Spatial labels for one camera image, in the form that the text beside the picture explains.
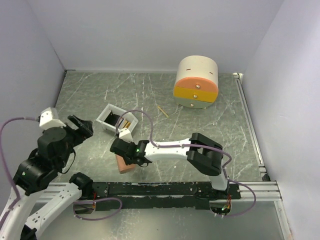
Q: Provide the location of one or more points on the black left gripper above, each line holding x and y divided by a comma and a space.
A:
85, 130

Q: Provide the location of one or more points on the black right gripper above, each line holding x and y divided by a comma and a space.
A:
127, 161

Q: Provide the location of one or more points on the pink leather card holder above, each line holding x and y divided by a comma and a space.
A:
122, 166

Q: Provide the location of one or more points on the white card storage box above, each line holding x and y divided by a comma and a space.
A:
113, 115

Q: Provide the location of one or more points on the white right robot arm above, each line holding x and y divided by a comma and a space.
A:
204, 154

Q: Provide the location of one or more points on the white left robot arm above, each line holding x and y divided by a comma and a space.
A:
34, 175

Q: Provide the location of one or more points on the gold card stack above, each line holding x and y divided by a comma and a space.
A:
125, 124

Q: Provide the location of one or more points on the small wooden stick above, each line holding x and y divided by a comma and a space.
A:
166, 115

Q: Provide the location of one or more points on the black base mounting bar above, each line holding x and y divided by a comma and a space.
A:
163, 195

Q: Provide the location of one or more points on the round white drawer cabinet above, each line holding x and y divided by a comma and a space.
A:
196, 85

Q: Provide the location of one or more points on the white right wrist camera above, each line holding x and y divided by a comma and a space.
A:
125, 135

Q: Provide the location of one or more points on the aluminium right side rail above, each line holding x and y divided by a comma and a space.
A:
261, 165

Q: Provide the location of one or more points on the aluminium rail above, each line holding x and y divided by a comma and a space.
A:
261, 165
264, 191

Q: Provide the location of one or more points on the aluminium front rail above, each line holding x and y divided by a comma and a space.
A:
264, 191

